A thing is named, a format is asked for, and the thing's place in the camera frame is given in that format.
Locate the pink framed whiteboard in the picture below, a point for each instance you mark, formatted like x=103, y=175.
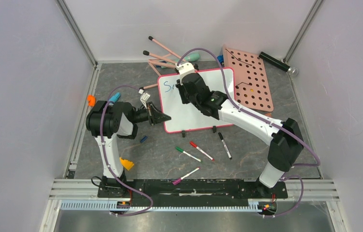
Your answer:
x=185, y=116

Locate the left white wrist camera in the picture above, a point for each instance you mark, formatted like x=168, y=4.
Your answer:
x=144, y=97

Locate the black marker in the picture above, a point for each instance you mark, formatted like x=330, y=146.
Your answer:
x=225, y=146

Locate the orange clip left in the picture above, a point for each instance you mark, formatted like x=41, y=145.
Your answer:
x=91, y=100

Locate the pink folding stand legs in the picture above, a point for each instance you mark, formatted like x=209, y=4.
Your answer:
x=167, y=61

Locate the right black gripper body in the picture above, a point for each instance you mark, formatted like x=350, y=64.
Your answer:
x=183, y=89

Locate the green marker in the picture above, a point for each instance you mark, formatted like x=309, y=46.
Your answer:
x=188, y=154

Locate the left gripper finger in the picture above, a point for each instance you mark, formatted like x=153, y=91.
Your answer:
x=155, y=121
x=158, y=115

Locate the mint green tube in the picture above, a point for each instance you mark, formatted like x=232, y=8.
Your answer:
x=192, y=57

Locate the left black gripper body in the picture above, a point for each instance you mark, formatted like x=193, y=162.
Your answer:
x=149, y=112

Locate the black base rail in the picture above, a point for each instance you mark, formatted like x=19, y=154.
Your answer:
x=190, y=192

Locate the pink perforated board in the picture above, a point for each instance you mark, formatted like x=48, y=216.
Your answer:
x=251, y=87

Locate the black flashlight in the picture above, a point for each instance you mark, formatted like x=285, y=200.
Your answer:
x=292, y=71

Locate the large blue marker toy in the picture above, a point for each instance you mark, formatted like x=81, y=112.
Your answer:
x=114, y=99

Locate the yellow orange block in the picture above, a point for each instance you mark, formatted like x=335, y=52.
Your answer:
x=128, y=165

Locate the blue marker cap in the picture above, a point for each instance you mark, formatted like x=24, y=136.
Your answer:
x=143, y=139

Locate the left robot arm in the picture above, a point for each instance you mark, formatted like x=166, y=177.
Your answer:
x=107, y=122

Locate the purple marker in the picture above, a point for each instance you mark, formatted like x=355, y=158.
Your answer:
x=185, y=176

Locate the red marker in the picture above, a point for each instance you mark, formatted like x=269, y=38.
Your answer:
x=201, y=150

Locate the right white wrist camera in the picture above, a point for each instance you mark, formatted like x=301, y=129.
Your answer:
x=185, y=69

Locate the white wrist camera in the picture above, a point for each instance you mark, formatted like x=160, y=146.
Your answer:
x=144, y=97
x=185, y=69

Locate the blue toy car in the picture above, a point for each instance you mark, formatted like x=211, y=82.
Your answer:
x=220, y=58

